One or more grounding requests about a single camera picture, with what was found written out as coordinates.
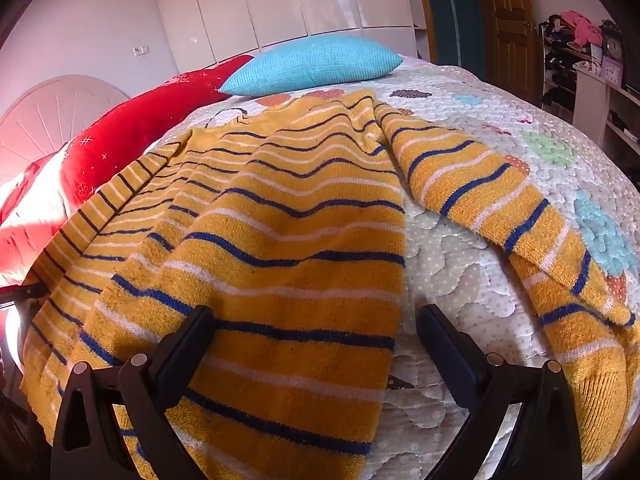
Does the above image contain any white shelf unit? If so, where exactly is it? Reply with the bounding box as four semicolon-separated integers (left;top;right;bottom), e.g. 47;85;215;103
572;62;640;156

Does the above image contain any glossy white wardrobe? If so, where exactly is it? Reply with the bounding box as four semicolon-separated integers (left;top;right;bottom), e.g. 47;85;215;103
152;0;426;73

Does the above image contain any brown wooden door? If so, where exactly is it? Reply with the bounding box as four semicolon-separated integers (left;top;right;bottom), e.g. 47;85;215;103
475;0;543;106

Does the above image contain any orange striped towel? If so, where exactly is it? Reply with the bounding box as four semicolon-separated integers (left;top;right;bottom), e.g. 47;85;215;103
20;89;640;480

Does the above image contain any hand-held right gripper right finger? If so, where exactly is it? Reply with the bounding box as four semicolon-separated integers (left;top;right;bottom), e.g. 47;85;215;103
416;303;583;480

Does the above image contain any white heart-patterned quilt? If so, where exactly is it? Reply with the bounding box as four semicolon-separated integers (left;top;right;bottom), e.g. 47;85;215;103
145;55;640;480

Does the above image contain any red pillow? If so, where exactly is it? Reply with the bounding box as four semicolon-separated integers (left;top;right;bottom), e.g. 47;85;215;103
0;55;256;286

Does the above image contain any dark ornate clock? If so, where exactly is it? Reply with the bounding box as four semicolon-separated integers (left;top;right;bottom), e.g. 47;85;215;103
600;20;626;68

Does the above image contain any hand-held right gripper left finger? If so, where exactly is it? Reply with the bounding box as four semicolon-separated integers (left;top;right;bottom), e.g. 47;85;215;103
50;304;216;480

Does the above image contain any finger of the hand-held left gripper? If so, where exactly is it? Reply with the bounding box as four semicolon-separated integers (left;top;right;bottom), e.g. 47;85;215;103
0;282;48;308

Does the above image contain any pale round headboard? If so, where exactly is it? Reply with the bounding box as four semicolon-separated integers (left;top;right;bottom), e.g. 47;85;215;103
0;74;132;186

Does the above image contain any purple alarm clock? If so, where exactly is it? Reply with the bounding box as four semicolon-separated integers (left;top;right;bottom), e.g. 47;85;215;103
600;56;623;83

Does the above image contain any teal curtain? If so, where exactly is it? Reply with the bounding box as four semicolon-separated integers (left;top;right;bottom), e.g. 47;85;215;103
420;0;486;78

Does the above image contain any white shelf with clutter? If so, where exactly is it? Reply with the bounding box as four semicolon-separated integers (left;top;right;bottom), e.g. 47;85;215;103
537;10;608;126

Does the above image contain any blue pillow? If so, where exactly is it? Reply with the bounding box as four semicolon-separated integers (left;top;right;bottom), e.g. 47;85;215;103
218;35;405;97

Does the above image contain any pink cloth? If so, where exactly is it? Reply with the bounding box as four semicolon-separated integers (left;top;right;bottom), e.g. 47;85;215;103
560;10;603;48

